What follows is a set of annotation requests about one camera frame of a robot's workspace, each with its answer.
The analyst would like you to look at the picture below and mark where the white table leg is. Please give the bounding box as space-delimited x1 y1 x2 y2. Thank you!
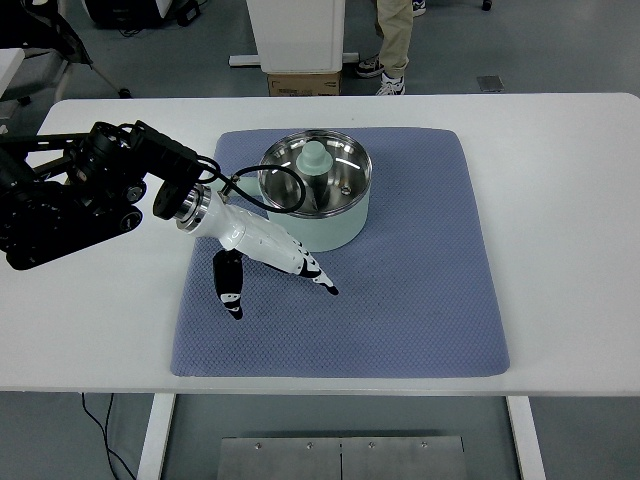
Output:
504 394 547 480
135 393 177 480

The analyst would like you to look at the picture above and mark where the black equipment case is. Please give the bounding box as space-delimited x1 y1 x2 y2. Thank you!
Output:
82 0 204 30

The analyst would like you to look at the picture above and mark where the thin black floor cable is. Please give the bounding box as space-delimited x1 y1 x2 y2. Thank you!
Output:
81 393 137 480

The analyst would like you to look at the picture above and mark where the glass lid green knob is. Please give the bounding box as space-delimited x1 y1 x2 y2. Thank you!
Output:
258 129 374 215

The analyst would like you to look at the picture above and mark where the blue textured mat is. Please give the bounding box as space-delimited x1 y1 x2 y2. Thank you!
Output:
169 127 512 380

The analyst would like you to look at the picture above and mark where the green pot with handle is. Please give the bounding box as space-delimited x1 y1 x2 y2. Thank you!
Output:
234 128 374 253

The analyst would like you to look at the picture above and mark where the brown cardboard box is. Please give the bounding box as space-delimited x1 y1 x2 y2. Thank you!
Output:
267 71 343 97

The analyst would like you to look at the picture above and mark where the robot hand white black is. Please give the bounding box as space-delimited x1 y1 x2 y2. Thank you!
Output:
192 191 341 322

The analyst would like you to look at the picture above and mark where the black office chair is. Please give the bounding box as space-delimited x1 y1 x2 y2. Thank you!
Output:
0 0 132 106

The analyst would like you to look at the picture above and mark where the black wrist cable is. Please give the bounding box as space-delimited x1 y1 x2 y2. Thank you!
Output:
197 154 305 214

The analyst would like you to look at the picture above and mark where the white side table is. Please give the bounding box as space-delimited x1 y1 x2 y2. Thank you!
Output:
0 47 25 99

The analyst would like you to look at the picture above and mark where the white pedestal stand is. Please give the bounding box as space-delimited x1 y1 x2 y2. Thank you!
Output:
228 0 361 75

